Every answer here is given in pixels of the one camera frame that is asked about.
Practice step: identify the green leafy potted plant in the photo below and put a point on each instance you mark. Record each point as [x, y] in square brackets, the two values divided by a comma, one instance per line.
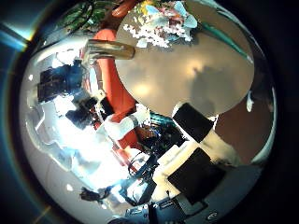
[84, 15]

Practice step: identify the long red sofa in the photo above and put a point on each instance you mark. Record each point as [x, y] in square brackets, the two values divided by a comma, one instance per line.
[113, 84]

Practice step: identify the flower bouquet with green stems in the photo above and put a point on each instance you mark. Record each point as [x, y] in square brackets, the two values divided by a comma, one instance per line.
[162, 28]

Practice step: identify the teal blue base plate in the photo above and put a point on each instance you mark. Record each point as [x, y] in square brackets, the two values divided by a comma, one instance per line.
[160, 118]

